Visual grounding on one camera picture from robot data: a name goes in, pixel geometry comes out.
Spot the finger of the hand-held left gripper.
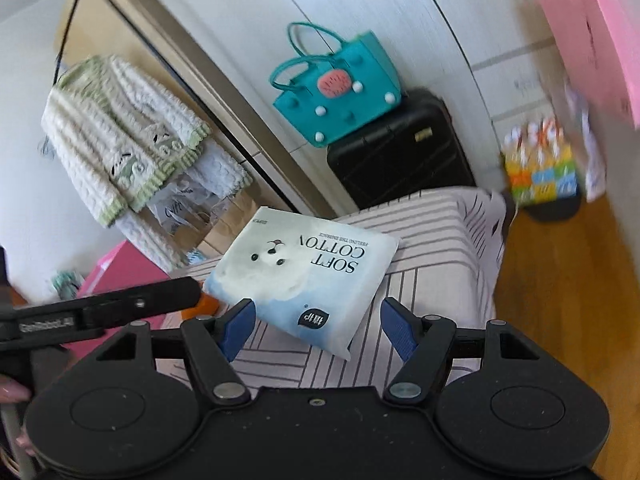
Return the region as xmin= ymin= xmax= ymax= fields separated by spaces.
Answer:
xmin=74 ymin=276 xmax=204 ymax=329

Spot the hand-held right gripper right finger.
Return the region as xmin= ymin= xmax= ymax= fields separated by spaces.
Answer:
xmin=379 ymin=297 xmax=549 ymax=405

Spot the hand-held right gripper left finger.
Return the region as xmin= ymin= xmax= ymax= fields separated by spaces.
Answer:
xmin=95 ymin=298 xmax=257 ymax=406

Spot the pink storage box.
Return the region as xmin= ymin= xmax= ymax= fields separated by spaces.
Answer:
xmin=75 ymin=239 xmax=174 ymax=334

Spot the blue white tissue pack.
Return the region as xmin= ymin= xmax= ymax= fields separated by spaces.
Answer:
xmin=202 ymin=205 xmax=400 ymax=361

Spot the person's left hand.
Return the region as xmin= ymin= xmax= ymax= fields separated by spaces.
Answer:
xmin=0 ymin=374 xmax=33 ymax=450

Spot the teal knitted item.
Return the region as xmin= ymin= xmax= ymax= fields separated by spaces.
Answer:
xmin=52 ymin=270 xmax=84 ymax=297

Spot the striped tablecloth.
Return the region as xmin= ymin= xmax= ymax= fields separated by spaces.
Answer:
xmin=160 ymin=187 xmax=509 ymax=392

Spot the crinkled transparent bag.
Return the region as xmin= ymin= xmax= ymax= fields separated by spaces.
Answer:
xmin=144 ymin=179 xmax=241 ymax=242

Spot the cardboard box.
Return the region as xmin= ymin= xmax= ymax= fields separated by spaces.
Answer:
xmin=194 ymin=192 xmax=262 ymax=262

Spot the white green knitted sweater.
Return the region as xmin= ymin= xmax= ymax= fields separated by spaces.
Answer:
xmin=40 ymin=54 xmax=214 ymax=229

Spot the black suitcase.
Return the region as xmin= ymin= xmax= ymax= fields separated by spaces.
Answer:
xmin=326 ymin=88 xmax=477 ymax=210

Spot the black round stand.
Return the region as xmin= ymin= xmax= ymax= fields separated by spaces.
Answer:
xmin=517 ymin=194 xmax=584 ymax=224

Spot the colourful bottle pack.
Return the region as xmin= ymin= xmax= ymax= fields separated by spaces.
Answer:
xmin=501 ymin=117 xmax=581 ymax=206

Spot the teal felt handbag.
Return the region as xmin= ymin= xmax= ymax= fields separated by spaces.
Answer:
xmin=269 ymin=21 xmax=404 ymax=149

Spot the clear plastic bag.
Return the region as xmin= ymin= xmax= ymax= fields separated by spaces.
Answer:
xmin=562 ymin=79 xmax=609 ymax=204

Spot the white wardrobe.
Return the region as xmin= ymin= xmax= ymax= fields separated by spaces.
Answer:
xmin=65 ymin=0 xmax=567 ymax=222

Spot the pink paper bag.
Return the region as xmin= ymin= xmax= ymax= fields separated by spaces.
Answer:
xmin=537 ymin=0 xmax=640 ymax=131

